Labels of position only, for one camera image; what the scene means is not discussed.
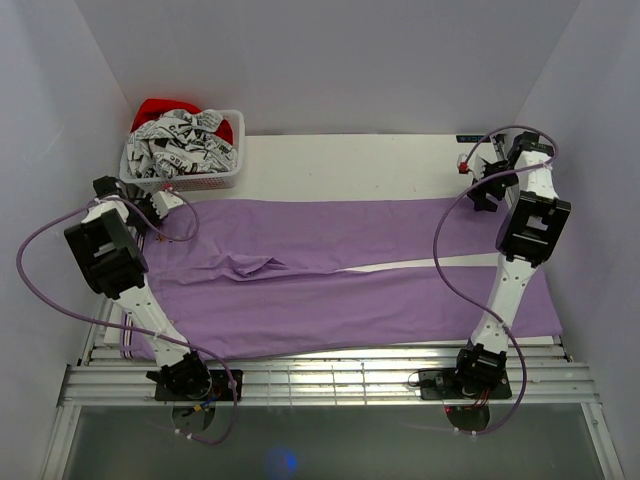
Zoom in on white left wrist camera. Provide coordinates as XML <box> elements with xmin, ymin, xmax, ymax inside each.
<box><xmin>150</xmin><ymin>191</ymin><xmax>185</xmax><ymax>220</ymax></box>

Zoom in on white plastic laundry basket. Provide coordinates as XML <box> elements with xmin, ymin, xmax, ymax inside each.
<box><xmin>119</xmin><ymin>109</ymin><xmax>245</xmax><ymax>193</ymax></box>

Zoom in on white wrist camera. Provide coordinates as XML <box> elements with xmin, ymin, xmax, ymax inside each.
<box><xmin>150</xmin><ymin>191</ymin><xmax>185</xmax><ymax>220</ymax></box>
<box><xmin>457</xmin><ymin>154</ymin><xmax>489</xmax><ymax>179</ymax></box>

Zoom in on purple trousers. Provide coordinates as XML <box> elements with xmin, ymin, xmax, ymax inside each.
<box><xmin>119</xmin><ymin>195</ymin><xmax>564</xmax><ymax>362</ymax></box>

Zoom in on red garment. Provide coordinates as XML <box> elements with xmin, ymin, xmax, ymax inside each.
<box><xmin>130</xmin><ymin>98</ymin><xmax>234</xmax><ymax>144</ymax></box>

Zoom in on black white printed garment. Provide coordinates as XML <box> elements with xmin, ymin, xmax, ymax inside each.
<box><xmin>125</xmin><ymin>109</ymin><xmax>238</xmax><ymax>179</ymax></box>

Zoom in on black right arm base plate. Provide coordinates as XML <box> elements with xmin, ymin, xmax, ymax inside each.
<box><xmin>417</xmin><ymin>368</ymin><xmax>512</xmax><ymax>401</ymax></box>

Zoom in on dark table label sticker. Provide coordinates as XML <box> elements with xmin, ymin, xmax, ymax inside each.
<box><xmin>455</xmin><ymin>134</ymin><xmax>483</xmax><ymax>144</ymax></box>

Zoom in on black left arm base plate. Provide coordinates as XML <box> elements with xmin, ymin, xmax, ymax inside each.
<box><xmin>153</xmin><ymin>369</ymin><xmax>244</xmax><ymax>402</ymax></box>

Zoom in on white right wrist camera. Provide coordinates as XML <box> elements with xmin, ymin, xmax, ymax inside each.
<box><xmin>457</xmin><ymin>154</ymin><xmax>489</xmax><ymax>179</ymax></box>

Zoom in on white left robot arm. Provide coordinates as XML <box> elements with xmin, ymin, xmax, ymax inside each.
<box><xmin>64</xmin><ymin>176</ymin><xmax>212</xmax><ymax>400</ymax></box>

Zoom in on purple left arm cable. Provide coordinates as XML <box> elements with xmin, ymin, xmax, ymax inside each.
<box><xmin>15</xmin><ymin>187</ymin><xmax>240</xmax><ymax>446</ymax></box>

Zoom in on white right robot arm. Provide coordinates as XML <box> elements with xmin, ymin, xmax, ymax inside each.
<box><xmin>451</xmin><ymin>131</ymin><xmax>571</xmax><ymax>398</ymax></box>

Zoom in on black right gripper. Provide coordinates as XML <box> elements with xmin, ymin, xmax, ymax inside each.
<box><xmin>465</xmin><ymin>160</ymin><xmax>518</xmax><ymax>213</ymax></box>

